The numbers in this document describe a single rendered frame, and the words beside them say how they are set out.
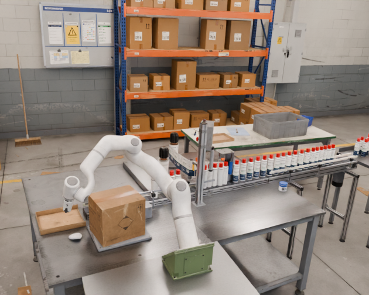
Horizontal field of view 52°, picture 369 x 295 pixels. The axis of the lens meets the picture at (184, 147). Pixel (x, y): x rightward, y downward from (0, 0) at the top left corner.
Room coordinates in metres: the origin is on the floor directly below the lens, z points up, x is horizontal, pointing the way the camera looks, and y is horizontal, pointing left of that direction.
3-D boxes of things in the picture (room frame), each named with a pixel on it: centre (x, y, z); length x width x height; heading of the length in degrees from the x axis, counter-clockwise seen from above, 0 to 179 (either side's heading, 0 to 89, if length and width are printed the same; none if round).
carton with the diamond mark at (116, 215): (2.21, 0.43, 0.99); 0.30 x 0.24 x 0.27; 124
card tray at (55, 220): (2.34, 0.85, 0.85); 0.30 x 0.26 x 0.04; 118
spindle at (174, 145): (3.42, 0.10, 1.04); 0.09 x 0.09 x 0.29
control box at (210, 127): (2.78, -0.16, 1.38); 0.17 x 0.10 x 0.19; 173
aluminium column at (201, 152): (2.70, -0.13, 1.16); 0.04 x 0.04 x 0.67; 28
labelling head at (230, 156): (3.09, -0.36, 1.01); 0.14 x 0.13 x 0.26; 118
